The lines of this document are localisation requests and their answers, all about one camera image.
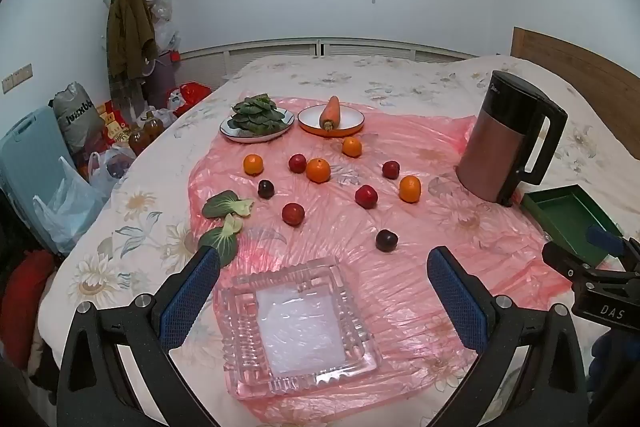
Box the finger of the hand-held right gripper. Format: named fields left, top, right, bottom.
left=586, top=225, right=640, bottom=270
left=542, top=241, right=608, bottom=282

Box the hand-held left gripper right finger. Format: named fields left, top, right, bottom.
left=426, top=246, right=590, bottom=427

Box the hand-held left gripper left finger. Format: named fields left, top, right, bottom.
left=56, top=245, right=222, bottom=427

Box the green tray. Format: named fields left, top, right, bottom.
left=521, top=185, right=626, bottom=268

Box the bok choy leaf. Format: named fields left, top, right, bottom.
left=199, top=213, right=244, bottom=269
left=201, top=190, right=255, bottom=220

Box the square glass ashtray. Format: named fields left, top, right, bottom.
left=214, top=257, right=383, bottom=400

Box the rose gold electric kettle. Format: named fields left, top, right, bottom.
left=456, top=70, right=569, bottom=208

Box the pink plastic sheet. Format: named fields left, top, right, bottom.
left=187, top=96, right=591, bottom=425

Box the pale blue plastic bag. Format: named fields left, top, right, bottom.
left=32, top=156, right=106, bottom=255

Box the white plastic bag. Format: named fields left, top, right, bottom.
left=89, top=146, right=137, bottom=188

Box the cooking oil bottle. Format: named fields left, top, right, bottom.
left=142, top=109, right=165, bottom=142
left=128, top=127, right=148, bottom=156

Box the red cloth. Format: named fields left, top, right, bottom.
left=0, top=249, right=56, bottom=370

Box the white plate with dark rim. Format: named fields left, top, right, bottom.
left=220, top=107, right=296, bottom=144

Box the wooden bed headboard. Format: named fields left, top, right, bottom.
left=510, top=27, right=640, bottom=132

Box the yellow and red box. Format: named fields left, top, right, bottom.
left=97, top=102, right=132, bottom=148

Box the pile of bok choy leaves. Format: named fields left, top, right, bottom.
left=228, top=94, right=293, bottom=132

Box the orange and white bowl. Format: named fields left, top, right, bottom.
left=298, top=104, right=366, bottom=138

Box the red plastic bag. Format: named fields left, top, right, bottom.
left=167, top=82, right=212, bottom=112

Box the grey printed bag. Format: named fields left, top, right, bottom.
left=52, top=82, right=105, bottom=152

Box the purple bin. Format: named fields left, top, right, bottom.
left=145, top=52, right=183, bottom=108

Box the carrot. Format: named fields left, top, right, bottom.
left=319, top=96, right=343, bottom=131

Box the white slatted radiator cover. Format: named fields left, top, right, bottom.
left=177, top=38, right=481, bottom=92

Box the clear plastic bag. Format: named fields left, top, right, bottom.
left=152, top=0, right=182, bottom=52

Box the olive green coat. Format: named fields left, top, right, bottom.
left=106, top=0, right=157, bottom=80

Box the wall switch panel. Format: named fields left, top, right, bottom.
left=1, top=63, right=34, bottom=94

